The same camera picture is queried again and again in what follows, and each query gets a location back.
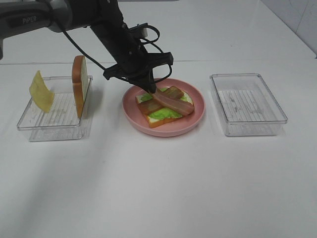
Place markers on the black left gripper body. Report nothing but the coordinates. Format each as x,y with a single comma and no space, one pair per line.
133,56

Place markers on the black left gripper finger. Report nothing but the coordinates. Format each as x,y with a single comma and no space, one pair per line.
145,81

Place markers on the bacon strip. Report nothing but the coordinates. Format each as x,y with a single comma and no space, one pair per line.
148,105
176,105

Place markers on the green lettuce leaf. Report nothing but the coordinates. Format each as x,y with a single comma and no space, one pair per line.
164,113

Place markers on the bread slice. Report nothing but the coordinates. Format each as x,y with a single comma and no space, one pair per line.
80,83
155,122

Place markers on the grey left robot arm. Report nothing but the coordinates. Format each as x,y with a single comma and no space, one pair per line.
59,16

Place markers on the pink round plate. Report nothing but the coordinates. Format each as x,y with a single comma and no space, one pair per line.
174,128

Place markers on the clear left plastic tray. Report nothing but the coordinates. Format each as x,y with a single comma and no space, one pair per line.
61,122

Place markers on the clear plastic tray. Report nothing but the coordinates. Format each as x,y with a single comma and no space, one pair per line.
61,122
246,106

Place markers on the yellow cheese slice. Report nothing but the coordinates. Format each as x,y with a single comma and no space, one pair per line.
40,94

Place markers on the clear right plastic tray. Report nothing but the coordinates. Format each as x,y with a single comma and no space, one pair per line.
246,106

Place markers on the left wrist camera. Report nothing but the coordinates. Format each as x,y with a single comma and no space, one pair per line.
139,31

